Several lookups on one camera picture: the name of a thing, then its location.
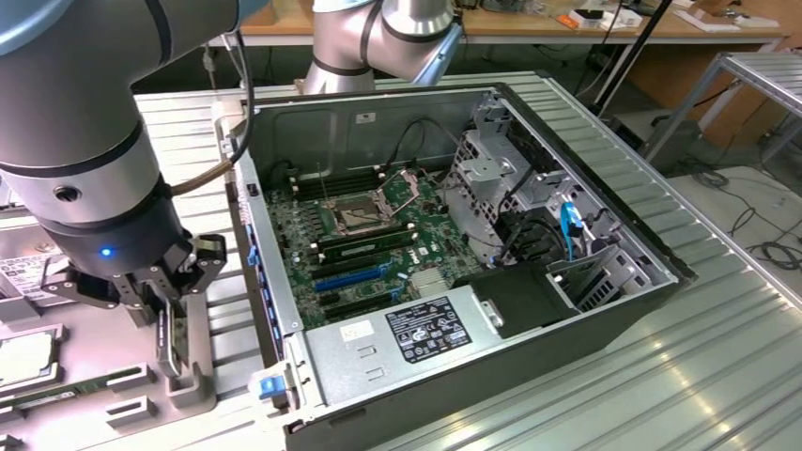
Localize grey power supply unit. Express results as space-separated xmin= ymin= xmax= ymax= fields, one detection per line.
xmin=284 ymin=283 xmax=506 ymax=411

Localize flat white box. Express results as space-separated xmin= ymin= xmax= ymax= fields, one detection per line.
xmin=673 ymin=3 xmax=746 ymax=34

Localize brown wooden cabinet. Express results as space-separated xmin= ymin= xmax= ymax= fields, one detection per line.
xmin=626 ymin=44 xmax=785 ymax=156

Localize long wooden desk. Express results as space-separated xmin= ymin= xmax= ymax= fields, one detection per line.
xmin=206 ymin=0 xmax=792 ymax=53

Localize grey plastic parts rack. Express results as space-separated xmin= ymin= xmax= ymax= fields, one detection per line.
xmin=0 ymin=281 xmax=220 ymax=451

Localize silver metal disk bay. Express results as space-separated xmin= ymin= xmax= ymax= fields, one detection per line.
xmin=445 ymin=127 xmax=569 ymax=264

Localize green motherboard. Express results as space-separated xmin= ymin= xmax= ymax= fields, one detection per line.
xmin=266 ymin=166 xmax=487 ymax=330

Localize perforated silver drive cage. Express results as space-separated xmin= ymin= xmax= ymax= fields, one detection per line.
xmin=545 ymin=239 xmax=683 ymax=315

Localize aluminium frame table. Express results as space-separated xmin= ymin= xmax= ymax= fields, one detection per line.
xmin=645 ymin=50 xmax=802 ymax=165

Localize green black graphics card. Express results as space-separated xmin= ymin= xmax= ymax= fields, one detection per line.
xmin=152 ymin=295 xmax=195 ymax=380

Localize blue case latch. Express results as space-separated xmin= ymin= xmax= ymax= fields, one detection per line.
xmin=255 ymin=372 xmax=284 ymax=401

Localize silver chipset heatsink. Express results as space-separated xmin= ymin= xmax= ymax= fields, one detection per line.
xmin=410 ymin=266 xmax=454 ymax=291

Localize open black PC case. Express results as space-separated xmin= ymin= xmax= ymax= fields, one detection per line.
xmin=211 ymin=82 xmax=698 ymax=451

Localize green installed RAM stick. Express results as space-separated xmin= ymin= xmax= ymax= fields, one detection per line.
xmin=319 ymin=233 xmax=419 ymax=264

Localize black RAM slot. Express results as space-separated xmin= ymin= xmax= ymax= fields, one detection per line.
xmin=311 ymin=221 xmax=415 ymax=250
xmin=289 ymin=164 xmax=385 ymax=185
xmin=291 ymin=174 xmax=389 ymax=198

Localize silver CPU chip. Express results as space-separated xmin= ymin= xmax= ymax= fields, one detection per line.
xmin=0 ymin=334 xmax=59 ymax=385

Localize open metal socket cover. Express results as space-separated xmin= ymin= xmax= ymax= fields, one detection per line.
xmin=373 ymin=167 xmax=433 ymax=213

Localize braided arm cable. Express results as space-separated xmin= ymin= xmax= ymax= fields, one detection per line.
xmin=170 ymin=27 xmax=259 ymax=196

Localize silver hard disk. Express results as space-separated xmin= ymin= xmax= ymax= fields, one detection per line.
xmin=0 ymin=213 xmax=71 ymax=302

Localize black plastic shroud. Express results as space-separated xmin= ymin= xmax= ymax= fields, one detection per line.
xmin=450 ymin=259 xmax=583 ymax=340

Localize dark floor box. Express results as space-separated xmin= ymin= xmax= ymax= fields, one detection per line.
xmin=610 ymin=112 xmax=704 ymax=161

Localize black floor cables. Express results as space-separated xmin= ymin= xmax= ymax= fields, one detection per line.
xmin=692 ymin=166 xmax=802 ymax=272

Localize long black expansion slot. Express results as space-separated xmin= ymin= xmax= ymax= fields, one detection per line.
xmin=310 ymin=259 xmax=383 ymax=282
xmin=319 ymin=291 xmax=395 ymax=315
xmin=323 ymin=303 xmax=394 ymax=326

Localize thin metal locking lever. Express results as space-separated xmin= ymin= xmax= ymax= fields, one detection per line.
xmin=317 ymin=162 xmax=333 ymax=210

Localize blue disk wire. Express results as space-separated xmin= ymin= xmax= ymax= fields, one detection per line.
xmin=557 ymin=199 xmax=586 ymax=264

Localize blue expansion slot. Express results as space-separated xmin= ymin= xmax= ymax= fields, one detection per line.
xmin=314 ymin=266 xmax=389 ymax=293

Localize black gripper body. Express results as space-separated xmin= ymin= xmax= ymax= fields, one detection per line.
xmin=40 ymin=180 xmax=195 ymax=277

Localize black tripod pole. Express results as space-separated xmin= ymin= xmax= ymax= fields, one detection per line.
xmin=587 ymin=0 xmax=673 ymax=118

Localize green spare RAM stick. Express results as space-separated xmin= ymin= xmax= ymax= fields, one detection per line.
xmin=0 ymin=368 xmax=139 ymax=415

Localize black power wire bundle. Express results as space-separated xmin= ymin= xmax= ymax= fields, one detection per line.
xmin=486 ymin=206 xmax=569 ymax=272

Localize metal CPU socket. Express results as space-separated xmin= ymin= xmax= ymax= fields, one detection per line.
xmin=326 ymin=193 xmax=403 ymax=237

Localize black looped wire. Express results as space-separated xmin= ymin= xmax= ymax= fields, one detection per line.
xmin=382 ymin=118 xmax=466 ymax=170

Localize white orange box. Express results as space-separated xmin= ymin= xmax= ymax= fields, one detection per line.
xmin=558 ymin=8 xmax=646 ymax=32

